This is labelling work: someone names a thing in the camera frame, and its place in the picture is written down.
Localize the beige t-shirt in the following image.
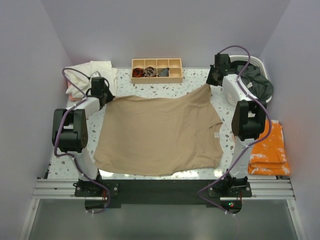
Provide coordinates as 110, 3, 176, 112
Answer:
93, 84, 223, 177

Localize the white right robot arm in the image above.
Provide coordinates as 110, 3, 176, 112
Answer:
206, 53, 267, 179

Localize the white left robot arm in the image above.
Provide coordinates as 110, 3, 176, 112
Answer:
52, 77, 115, 181

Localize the white plastic laundry basket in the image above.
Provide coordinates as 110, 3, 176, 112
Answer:
227, 55, 269, 107

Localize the cream folded t-shirt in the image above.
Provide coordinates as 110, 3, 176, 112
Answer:
63, 60, 118, 98

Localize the pink folded t-shirt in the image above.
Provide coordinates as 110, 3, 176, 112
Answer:
65, 81, 83, 102

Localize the dark green t-shirt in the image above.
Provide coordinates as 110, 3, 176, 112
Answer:
240, 64, 274, 101

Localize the orange black rolled sock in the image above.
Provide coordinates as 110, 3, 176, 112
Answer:
132, 67, 144, 78

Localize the wooden compartment organizer box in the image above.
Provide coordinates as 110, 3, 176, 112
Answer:
131, 58, 183, 84

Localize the grey rolled sock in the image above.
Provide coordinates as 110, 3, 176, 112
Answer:
157, 67, 170, 78

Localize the brown patterned rolled sock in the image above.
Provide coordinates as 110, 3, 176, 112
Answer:
144, 66, 157, 78

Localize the orange tie-dye folded t-shirt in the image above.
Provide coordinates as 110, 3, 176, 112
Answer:
247, 120, 291, 176

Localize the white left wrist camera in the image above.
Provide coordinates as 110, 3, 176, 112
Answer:
90, 71, 102, 78

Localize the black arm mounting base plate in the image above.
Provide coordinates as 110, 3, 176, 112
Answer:
73, 179, 252, 213

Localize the aluminium frame rail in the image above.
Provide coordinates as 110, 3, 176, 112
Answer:
18, 172, 81, 240

